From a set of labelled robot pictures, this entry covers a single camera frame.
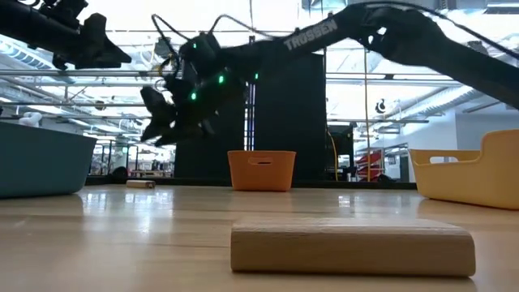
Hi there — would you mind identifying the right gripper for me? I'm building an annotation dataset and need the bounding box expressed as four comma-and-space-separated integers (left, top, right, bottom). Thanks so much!
140, 64, 248, 148

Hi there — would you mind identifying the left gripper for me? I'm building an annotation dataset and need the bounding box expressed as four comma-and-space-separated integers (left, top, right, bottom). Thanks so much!
44, 11, 133, 71

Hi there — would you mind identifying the plain wooden block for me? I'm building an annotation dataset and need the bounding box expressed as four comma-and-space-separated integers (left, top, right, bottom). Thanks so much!
126, 179, 157, 190
229, 216, 477, 278

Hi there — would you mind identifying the white pipe elbow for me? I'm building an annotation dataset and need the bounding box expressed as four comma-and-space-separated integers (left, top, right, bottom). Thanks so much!
17, 111, 44, 128

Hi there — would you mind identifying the orange plastic bin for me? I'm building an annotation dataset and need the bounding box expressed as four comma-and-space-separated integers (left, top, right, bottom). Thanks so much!
226, 149, 298, 192

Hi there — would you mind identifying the black folding partition screen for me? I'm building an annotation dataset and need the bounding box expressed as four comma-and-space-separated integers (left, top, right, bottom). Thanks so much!
173, 54, 328, 183

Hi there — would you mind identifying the teal plastic bin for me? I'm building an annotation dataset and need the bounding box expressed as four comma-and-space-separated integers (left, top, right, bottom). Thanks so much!
0, 120, 98, 200

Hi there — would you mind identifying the black equipment cabinet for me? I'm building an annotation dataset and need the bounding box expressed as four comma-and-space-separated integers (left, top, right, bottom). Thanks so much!
325, 123, 356, 183

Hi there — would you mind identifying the red tool cart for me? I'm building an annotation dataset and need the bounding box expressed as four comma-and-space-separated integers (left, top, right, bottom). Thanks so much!
355, 148, 387, 183

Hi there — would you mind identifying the yellow plastic bin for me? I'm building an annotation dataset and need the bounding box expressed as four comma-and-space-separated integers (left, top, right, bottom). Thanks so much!
408, 128, 519, 211

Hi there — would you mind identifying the short yellow cable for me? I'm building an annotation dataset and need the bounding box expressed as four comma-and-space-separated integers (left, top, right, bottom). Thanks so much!
326, 128, 340, 183

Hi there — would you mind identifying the silver ventilation duct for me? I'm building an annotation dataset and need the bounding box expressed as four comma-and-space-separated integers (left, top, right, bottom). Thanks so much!
384, 87, 487, 122

